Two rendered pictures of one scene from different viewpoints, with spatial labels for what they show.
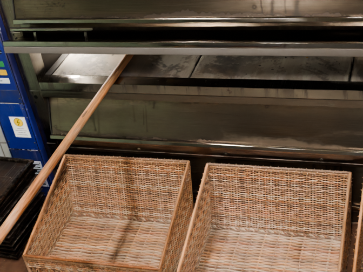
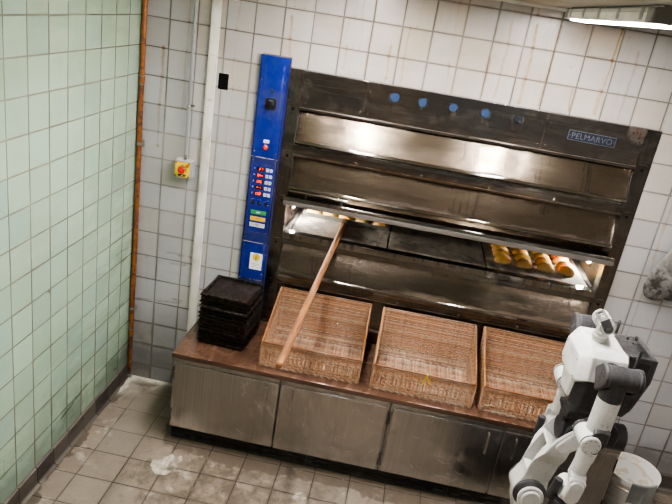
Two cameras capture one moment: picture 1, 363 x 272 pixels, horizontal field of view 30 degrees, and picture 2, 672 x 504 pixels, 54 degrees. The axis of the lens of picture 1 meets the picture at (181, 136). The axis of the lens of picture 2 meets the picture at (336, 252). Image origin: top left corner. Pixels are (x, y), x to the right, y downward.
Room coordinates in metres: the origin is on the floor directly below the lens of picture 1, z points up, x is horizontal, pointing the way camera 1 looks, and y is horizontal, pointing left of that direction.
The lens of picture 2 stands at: (-1.13, 1.34, 2.49)
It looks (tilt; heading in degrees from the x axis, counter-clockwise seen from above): 21 degrees down; 342
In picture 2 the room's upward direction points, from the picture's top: 9 degrees clockwise
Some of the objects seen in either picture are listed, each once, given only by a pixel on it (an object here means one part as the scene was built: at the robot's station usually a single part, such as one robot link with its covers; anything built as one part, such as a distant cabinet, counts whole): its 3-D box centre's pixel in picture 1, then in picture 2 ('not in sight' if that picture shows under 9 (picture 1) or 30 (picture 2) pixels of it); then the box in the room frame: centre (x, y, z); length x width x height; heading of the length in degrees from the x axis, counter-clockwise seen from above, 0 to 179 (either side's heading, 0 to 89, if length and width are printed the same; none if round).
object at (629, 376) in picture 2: not in sight; (618, 384); (0.60, -0.43, 1.30); 0.12 x 0.09 x 0.14; 69
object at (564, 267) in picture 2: not in sight; (529, 249); (2.21, -1.02, 1.21); 0.61 x 0.48 x 0.06; 157
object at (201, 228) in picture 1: (267, 236); (425, 355); (1.77, -0.24, 0.72); 0.56 x 0.49 x 0.28; 67
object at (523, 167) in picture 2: not in sight; (460, 155); (2.03, -0.31, 1.80); 1.79 x 0.11 x 0.19; 67
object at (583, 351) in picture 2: not in sight; (603, 370); (0.80, -0.53, 1.23); 0.34 x 0.30 x 0.36; 159
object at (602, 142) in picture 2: not in sight; (467, 118); (2.05, -0.33, 1.99); 1.80 x 0.08 x 0.21; 67
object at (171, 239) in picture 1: (112, 221); (317, 333); (2.01, 0.33, 0.72); 0.56 x 0.49 x 0.28; 68
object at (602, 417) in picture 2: not in sight; (597, 422); (0.61, -0.40, 1.12); 0.13 x 0.12 x 0.22; 161
